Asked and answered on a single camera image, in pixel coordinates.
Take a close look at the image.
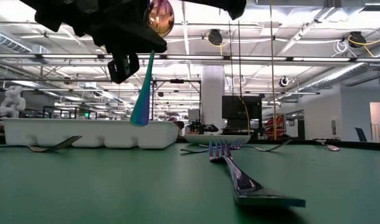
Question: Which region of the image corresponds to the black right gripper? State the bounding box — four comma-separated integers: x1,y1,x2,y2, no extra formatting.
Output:
177,0,248,20

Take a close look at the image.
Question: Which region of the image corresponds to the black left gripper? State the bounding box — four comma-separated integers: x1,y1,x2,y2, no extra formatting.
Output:
20,0,168,56

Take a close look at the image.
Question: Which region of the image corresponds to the iridescent rainbow spoon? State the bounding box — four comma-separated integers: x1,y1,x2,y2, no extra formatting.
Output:
130,0,176,128

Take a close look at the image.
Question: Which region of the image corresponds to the iridescent cutlery set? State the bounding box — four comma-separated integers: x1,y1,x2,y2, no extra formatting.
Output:
179,138,250,155

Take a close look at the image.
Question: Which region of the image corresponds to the white plastic cutlery tray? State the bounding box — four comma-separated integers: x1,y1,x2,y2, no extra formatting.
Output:
2,117,181,150

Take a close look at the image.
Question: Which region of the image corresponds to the black monitor cart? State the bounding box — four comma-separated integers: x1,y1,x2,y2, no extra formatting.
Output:
221,95,263,135

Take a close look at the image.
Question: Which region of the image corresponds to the small black robot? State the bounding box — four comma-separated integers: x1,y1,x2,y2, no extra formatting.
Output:
187,120,219,135

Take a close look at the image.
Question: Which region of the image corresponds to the white round plate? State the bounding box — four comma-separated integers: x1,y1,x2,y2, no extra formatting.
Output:
183,133,252,146

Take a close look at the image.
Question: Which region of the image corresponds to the red equipment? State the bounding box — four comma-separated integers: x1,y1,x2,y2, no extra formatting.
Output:
264,113,287,140

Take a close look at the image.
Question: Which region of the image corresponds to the green table mat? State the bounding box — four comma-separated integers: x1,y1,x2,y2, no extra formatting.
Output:
0,141,380,224

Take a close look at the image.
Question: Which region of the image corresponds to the iridescent fork with gold head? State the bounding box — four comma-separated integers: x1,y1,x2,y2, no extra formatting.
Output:
313,139,341,152

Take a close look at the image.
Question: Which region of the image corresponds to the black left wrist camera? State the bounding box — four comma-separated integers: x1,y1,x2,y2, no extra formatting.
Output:
107,52,140,84

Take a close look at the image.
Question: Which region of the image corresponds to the black rack frame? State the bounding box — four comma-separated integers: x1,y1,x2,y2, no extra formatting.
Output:
150,79,202,128

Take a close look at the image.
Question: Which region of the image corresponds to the black hanging cable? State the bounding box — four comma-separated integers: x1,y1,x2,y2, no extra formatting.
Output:
229,20,234,97
237,20,242,97

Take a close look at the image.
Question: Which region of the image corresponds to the yellow cable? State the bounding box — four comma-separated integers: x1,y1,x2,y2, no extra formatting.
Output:
268,0,277,140

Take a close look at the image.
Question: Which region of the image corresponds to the silver ventilation duct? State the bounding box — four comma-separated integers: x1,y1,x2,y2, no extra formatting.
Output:
297,62,380,93
0,29,34,54

